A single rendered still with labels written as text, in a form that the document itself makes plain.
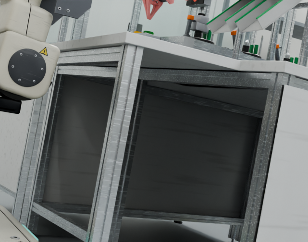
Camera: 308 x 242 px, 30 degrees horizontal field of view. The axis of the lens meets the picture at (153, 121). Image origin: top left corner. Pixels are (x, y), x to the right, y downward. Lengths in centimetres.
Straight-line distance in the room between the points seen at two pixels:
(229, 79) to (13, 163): 166
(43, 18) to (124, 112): 35
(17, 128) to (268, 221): 184
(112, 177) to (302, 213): 53
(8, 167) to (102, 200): 167
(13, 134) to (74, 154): 43
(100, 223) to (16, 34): 55
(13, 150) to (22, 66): 155
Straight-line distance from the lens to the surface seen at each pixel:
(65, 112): 285
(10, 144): 319
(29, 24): 163
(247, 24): 199
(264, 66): 161
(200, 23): 230
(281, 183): 160
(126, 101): 154
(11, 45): 162
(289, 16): 352
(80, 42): 186
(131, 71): 155
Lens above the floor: 64
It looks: level
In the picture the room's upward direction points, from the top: 10 degrees clockwise
